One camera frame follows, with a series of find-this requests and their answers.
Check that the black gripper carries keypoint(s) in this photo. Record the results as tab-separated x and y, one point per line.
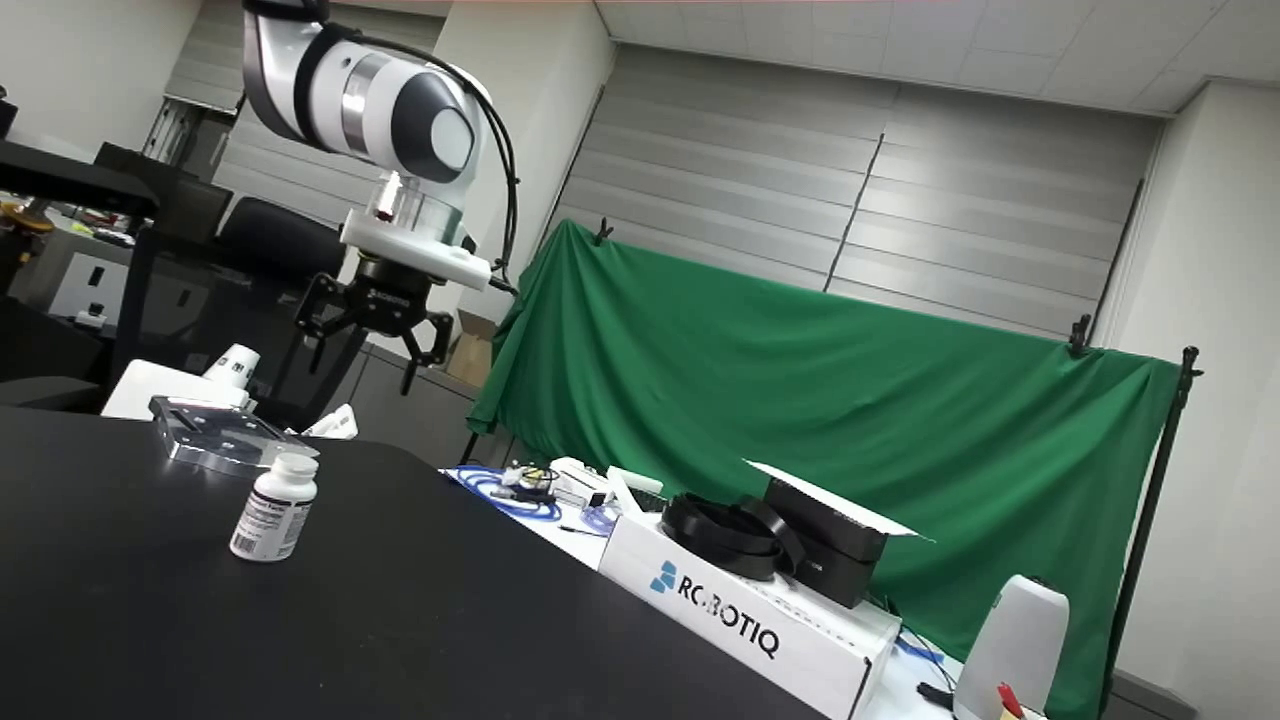
387	297

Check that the white pill bottle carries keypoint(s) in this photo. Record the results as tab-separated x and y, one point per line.
273	515

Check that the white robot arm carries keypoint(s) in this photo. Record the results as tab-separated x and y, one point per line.
365	93

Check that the brown cardboard box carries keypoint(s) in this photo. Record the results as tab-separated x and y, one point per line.
468	354

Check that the white crumpled paper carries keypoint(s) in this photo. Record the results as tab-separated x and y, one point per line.
332	424

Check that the black mesh office chair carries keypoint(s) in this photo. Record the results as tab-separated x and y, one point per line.
260	253

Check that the clear plastic plate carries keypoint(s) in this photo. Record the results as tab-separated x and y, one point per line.
202	435

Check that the black backdrop clamp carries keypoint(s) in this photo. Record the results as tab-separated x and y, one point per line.
1080	337
602	228

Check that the small white device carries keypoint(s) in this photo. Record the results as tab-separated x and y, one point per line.
578	483

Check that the black desk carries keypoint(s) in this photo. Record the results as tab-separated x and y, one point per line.
64	183

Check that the green backdrop cloth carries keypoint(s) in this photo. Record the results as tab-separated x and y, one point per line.
803	384

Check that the white Robotiq cardboard box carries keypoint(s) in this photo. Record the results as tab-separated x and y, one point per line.
745	627

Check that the black box with white lid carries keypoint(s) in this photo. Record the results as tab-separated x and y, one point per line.
833	532

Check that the white plastic container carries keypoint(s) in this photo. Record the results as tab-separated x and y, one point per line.
1018	641

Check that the small red item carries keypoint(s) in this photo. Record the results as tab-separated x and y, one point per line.
1010	697

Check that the black backdrop stand pole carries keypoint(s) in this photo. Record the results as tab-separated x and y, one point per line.
1152	505

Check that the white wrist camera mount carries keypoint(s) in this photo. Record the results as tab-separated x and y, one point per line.
413	253

